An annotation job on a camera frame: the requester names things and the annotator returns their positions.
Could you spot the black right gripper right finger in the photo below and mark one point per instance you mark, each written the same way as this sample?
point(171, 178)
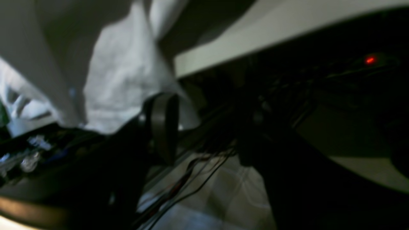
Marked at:
point(308, 191)

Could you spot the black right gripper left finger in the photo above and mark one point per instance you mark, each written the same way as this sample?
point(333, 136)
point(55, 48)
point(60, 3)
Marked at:
point(101, 189)

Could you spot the white t-shirt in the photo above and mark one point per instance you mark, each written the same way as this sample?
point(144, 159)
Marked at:
point(87, 63)

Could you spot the power strip with red light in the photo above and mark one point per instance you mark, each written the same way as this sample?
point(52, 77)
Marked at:
point(366, 64)

